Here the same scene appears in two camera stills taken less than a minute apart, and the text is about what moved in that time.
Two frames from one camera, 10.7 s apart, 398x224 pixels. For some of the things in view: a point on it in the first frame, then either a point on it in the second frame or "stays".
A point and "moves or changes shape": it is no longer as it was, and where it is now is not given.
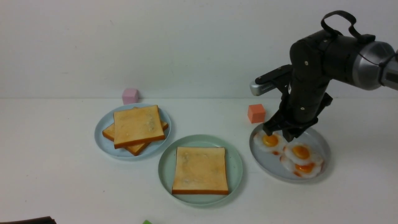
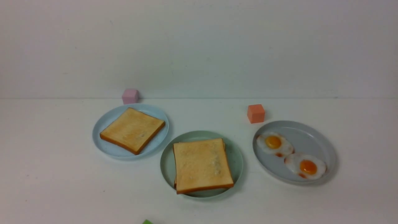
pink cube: x=130 y=96 stays
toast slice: x=137 y=126 -> x=175 y=186
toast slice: x=200 y=170 moves or changes shape
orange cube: x=256 y=113 stays
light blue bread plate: x=106 y=119 stays
